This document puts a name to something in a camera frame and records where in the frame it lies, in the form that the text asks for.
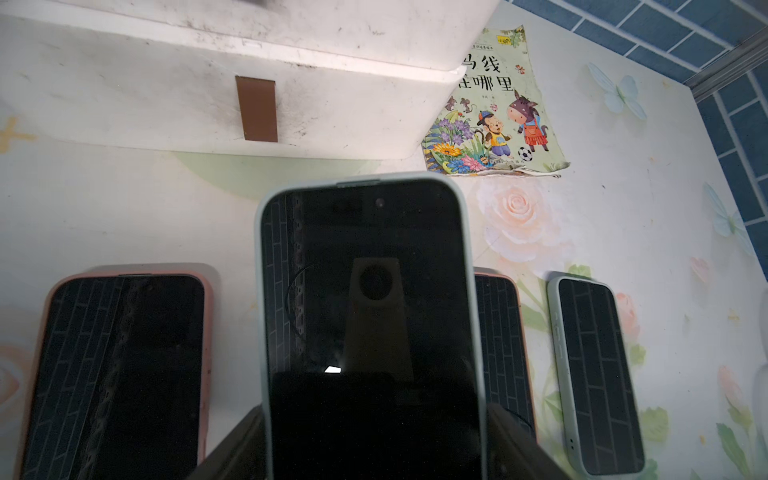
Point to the pink case phone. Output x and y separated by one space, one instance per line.
121 379
506 367

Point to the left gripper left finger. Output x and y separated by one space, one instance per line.
241 455

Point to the green case phone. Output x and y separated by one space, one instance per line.
369 332
601 426

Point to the cartoon children's picture book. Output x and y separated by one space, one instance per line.
494 122

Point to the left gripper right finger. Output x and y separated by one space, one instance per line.
513 453

